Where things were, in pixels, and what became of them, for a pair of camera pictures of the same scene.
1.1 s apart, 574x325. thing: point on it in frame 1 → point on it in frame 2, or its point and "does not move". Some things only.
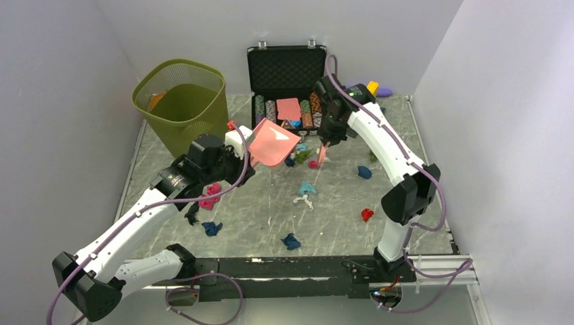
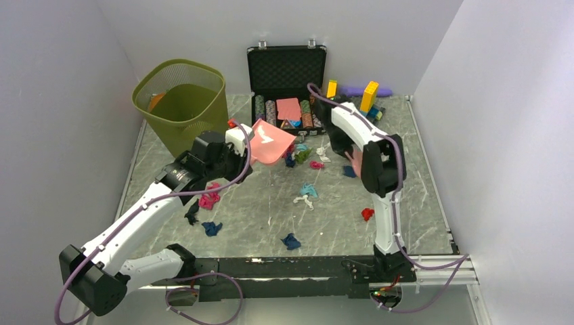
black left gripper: (237, 161) does not move
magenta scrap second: (207, 204) does not move
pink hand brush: (322, 154) → (357, 159)
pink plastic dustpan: (271, 144) does not move
